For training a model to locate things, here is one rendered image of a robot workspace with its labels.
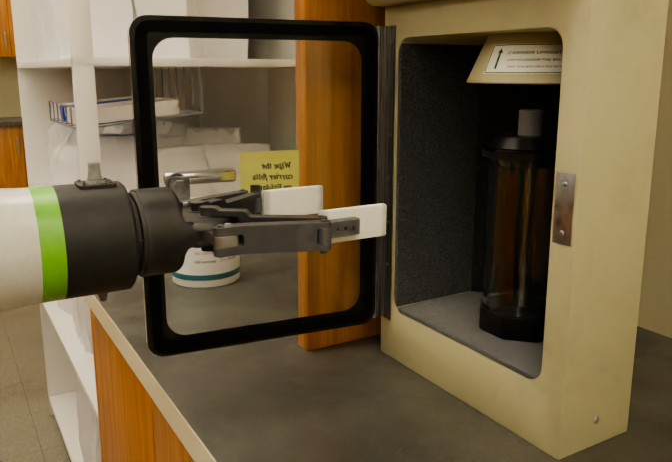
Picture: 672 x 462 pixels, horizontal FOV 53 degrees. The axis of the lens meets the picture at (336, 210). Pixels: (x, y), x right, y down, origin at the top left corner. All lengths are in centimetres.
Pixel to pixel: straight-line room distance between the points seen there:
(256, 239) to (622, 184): 37
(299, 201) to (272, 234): 16
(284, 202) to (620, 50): 36
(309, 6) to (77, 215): 47
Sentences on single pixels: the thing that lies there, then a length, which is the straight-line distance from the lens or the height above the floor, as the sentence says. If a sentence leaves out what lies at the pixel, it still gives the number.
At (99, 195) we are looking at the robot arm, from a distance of 56.
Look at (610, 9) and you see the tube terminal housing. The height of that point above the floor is 138.
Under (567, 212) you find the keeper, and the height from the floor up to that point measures 120.
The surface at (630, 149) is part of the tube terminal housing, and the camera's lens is 72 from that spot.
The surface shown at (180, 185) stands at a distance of 78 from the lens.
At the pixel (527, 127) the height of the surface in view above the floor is 127.
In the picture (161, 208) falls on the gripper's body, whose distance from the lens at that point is 57.
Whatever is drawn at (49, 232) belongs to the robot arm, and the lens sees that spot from 54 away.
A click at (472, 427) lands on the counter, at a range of 80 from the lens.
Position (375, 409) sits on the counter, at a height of 94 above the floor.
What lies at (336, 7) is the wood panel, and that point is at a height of 141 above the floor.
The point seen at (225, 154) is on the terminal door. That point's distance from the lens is 81.
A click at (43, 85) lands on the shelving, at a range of 268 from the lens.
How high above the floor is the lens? 133
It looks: 12 degrees down
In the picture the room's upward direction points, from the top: straight up
